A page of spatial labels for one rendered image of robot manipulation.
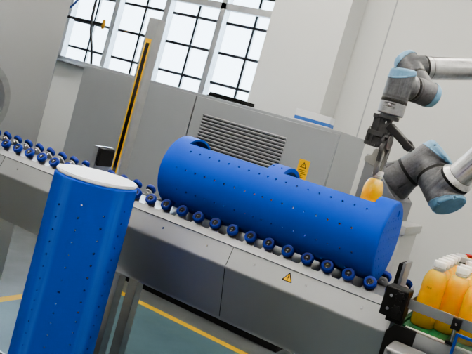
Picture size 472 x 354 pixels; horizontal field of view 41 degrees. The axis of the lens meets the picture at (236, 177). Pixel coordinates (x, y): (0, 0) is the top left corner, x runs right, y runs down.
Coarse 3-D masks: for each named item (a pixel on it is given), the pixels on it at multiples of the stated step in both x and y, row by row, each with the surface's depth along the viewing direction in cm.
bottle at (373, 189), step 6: (372, 180) 216; (378, 180) 216; (366, 186) 216; (372, 186) 215; (378, 186) 215; (366, 192) 216; (372, 192) 215; (378, 192) 215; (366, 198) 216; (372, 198) 215; (378, 198) 216
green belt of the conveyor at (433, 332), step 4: (408, 316) 198; (404, 320) 190; (408, 320) 193; (404, 324) 187; (408, 324) 187; (412, 324) 189; (416, 328) 186; (420, 328) 187; (424, 332) 184; (428, 332) 185; (432, 332) 186; (436, 332) 188; (440, 332) 190; (436, 336) 183; (440, 336) 184; (444, 336) 185; (448, 336) 187; (444, 340) 181
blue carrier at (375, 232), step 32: (192, 160) 232; (224, 160) 228; (160, 192) 240; (192, 192) 230; (224, 192) 223; (256, 192) 218; (288, 192) 213; (320, 192) 210; (224, 224) 232; (256, 224) 219; (288, 224) 212; (320, 224) 206; (352, 224) 202; (384, 224) 198; (320, 256) 211; (352, 256) 202; (384, 256) 211
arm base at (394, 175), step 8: (400, 160) 286; (384, 168) 287; (392, 168) 285; (400, 168) 283; (384, 176) 285; (392, 176) 283; (400, 176) 283; (408, 176) 282; (392, 184) 283; (400, 184) 283; (408, 184) 283; (416, 184) 284; (400, 192) 284; (408, 192) 286
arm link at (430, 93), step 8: (424, 72) 222; (424, 80) 217; (424, 88) 215; (432, 88) 217; (440, 88) 220; (416, 96) 215; (424, 96) 216; (432, 96) 218; (440, 96) 220; (424, 104) 220; (432, 104) 220
